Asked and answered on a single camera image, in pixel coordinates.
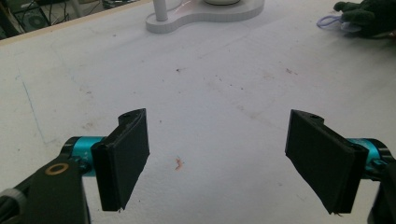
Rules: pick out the white stand pole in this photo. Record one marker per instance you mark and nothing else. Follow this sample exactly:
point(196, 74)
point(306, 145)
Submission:
point(160, 9)

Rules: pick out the white round dish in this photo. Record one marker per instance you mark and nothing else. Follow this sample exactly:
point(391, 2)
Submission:
point(221, 2)

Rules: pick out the white stand base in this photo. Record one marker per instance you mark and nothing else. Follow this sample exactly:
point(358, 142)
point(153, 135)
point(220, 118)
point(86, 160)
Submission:
point(214, 14)

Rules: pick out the dark green knit glove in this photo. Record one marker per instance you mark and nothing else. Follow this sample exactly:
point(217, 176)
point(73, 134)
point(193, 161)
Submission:
point(367, 17)

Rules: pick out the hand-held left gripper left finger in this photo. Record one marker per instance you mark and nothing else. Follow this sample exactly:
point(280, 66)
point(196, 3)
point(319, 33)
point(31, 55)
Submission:
point(120, 161)

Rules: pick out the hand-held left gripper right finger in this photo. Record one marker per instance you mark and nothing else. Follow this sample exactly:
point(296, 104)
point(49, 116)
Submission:
point(323, 161)

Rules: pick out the black computer case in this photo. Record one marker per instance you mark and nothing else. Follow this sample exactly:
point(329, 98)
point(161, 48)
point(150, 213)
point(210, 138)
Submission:
point(32, 19)

